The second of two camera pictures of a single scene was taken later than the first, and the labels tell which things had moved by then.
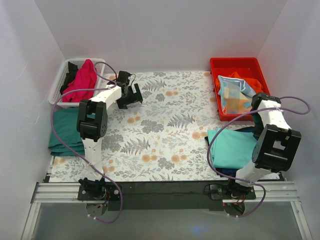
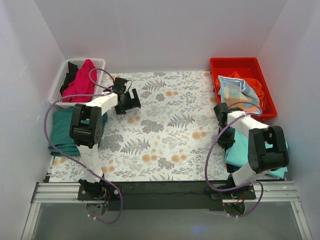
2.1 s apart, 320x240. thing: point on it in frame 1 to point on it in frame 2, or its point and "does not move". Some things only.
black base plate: [165, 196] does not move
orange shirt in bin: [255, 86] does not move
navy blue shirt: [229, 172] to [232, 168]
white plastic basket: [56, 96] does not move
